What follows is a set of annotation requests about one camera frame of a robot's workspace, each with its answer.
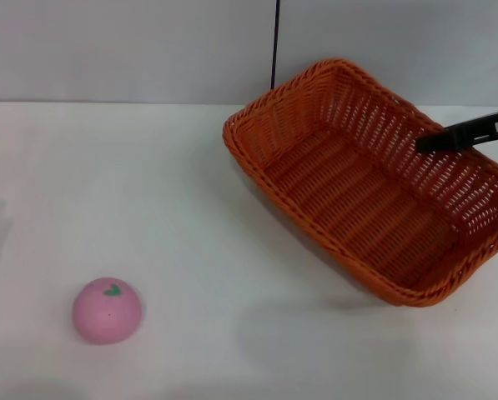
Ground orange woven plastic basket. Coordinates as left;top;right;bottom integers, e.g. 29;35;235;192
222;57;498;308

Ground pink peach toy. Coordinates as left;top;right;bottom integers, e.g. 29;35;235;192
72;276;143;346

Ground black vertical wall cable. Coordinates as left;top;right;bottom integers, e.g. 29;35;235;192
269;0;282;91

